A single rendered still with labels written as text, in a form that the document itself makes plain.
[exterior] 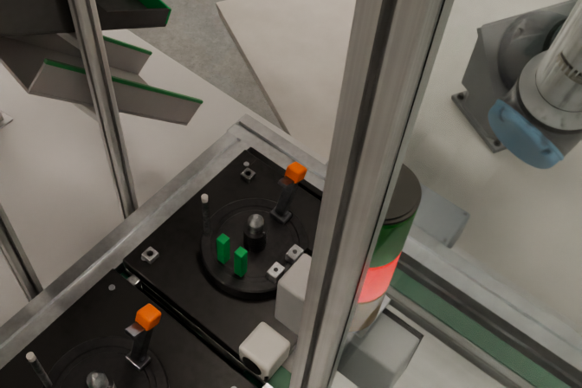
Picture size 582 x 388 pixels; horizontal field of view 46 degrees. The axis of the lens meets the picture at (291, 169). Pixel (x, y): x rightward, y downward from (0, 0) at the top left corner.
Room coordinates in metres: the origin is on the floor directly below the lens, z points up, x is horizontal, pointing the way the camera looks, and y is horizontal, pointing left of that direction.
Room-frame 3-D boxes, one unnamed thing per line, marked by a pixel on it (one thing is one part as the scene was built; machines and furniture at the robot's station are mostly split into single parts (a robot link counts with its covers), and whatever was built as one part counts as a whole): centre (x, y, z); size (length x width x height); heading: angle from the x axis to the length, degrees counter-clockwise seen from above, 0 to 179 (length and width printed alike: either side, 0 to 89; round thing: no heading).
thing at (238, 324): (0.45, 0.04, 0.96); 0.24 x 0.24 x 0.02; 56
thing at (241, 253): (0.41, 0.05, 1.01); 0.01 x 0.01 x 0.05; 56
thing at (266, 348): (0.31, 0.01, 0.97); 0.05 x 0.05 x 0.04; 56
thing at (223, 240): (0.42, 0.07, 1.01); 0.01 x 0.01 x 0.05; 56
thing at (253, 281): (0.45, 0.04, 0.98); 0.14 x 0.14 x 0.02
